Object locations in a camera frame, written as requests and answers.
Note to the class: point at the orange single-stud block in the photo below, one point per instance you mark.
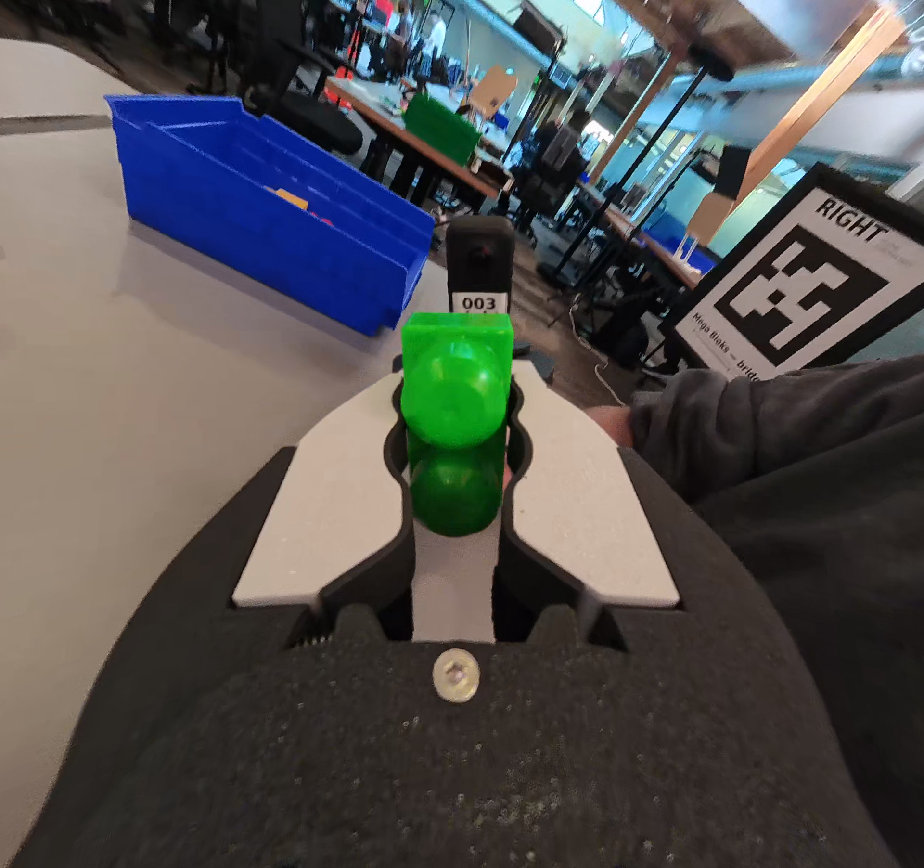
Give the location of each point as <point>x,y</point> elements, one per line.
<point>292,198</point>

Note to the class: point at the grey desk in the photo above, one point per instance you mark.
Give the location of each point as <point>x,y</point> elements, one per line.
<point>144,413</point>

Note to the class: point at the green plastic crate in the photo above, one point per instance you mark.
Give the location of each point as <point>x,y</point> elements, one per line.
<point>440,128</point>

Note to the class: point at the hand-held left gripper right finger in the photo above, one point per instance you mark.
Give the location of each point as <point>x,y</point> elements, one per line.
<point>585,521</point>

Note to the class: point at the blue plastic bin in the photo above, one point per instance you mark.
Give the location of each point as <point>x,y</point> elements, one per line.
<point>252,254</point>

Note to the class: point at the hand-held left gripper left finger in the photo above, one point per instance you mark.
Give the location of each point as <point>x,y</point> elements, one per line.
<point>325,521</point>

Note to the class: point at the framed marker sign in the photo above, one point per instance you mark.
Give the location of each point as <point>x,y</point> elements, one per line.
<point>794,290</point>

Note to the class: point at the person's dark sweatshirt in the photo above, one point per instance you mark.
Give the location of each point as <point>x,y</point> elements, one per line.
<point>830,521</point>

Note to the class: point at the black studio light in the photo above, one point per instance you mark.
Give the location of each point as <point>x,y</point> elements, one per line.
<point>541,27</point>

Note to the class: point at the black office chair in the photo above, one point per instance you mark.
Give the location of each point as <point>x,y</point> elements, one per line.
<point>317,124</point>

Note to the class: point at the long wooden table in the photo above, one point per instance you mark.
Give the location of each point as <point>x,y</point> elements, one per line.
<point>433,160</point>

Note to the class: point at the green two-stud block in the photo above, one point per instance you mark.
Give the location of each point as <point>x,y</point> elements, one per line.
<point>451,391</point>

